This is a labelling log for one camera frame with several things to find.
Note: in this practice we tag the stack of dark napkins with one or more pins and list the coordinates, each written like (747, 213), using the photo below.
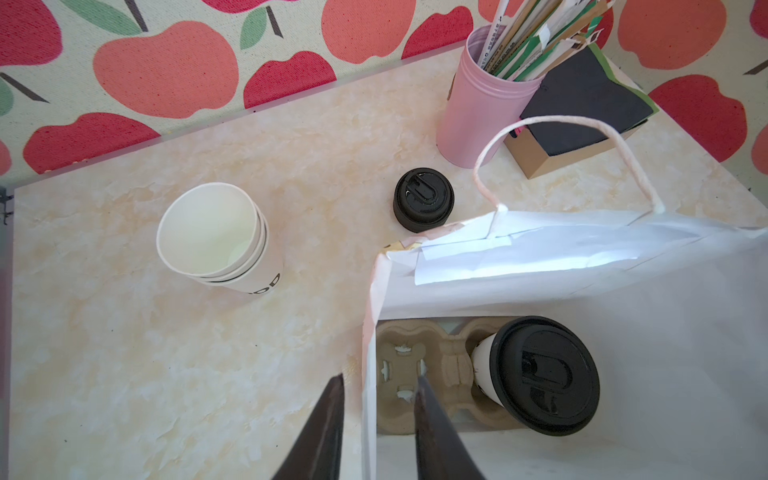
(584, 85)

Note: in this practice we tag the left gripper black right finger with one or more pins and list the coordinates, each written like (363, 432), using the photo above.
(440, 453)

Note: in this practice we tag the single white paper cup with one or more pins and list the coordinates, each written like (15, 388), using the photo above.
(486, 359)

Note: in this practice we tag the stack of white paper cups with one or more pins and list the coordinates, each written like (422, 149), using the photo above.
(216, 235)

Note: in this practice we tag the pink cylindrical holder cup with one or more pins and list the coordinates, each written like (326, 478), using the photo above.
(479, 105)

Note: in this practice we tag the brown cardboard napkin tray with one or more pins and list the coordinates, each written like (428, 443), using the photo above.
(535, 161)

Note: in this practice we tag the cartoon animal paper gift bag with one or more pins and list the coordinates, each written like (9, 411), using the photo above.
(673, 308)

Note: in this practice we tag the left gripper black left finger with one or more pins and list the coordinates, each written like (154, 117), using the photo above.
(317, 451)

